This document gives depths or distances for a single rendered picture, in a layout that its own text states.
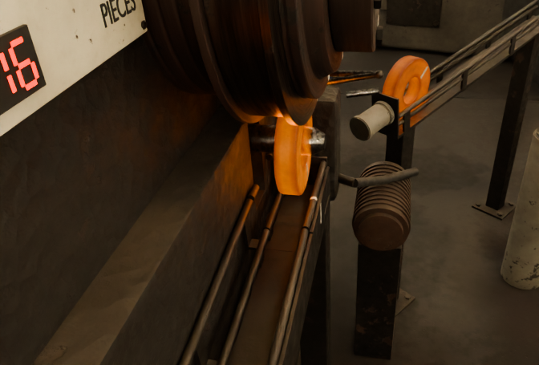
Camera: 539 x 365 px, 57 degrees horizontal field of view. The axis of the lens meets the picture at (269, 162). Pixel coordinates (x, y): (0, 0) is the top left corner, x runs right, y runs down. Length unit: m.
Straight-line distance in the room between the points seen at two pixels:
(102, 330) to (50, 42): 0.24
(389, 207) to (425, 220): 0.85
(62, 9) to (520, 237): 1.45
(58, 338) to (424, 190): 1.80
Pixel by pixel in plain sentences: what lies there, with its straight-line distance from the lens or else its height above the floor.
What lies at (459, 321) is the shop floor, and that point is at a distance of 1.64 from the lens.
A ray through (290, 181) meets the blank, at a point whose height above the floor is 0.80.
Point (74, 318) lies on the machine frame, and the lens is 0.49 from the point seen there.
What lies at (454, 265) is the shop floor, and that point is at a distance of 1.80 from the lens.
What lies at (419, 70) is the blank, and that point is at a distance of 1.24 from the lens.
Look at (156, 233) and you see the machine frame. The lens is 0.55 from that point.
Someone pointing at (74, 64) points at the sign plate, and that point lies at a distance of 0.43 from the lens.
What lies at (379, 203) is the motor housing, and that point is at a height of 0.53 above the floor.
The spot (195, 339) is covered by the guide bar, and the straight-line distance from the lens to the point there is 0.60.
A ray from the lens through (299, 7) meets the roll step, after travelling 0.51.
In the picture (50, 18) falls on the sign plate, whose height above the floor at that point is 1.11.
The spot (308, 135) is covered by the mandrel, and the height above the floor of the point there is 0.84.
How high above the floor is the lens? 1.20
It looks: 32 degrees down
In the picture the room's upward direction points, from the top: 5 degrees counter-clockwise
